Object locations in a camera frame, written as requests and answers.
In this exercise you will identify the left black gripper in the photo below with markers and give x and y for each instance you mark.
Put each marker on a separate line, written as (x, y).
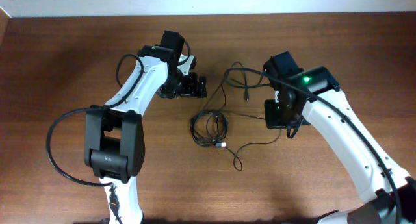
(190, 90)

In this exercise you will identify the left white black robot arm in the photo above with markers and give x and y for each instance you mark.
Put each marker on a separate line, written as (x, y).
(114, 144)

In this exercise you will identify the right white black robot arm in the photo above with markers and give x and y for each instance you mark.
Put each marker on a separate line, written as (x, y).
(315, 98)

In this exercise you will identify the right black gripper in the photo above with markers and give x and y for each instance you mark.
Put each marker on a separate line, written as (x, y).
(272, 122)

